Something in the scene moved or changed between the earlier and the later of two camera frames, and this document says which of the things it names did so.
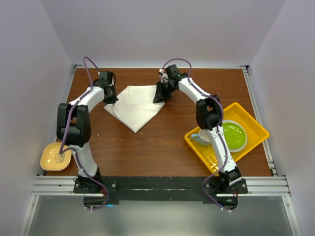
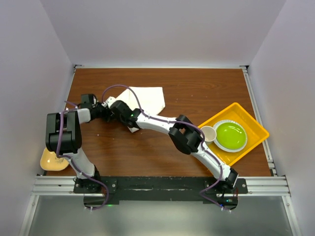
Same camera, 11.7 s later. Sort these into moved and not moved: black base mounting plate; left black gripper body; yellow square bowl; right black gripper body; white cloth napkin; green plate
Moved: right black gripper body; left black gripper body
Not moved: yellow square bowl; black base mounting plate; white cloth napkin; green plate
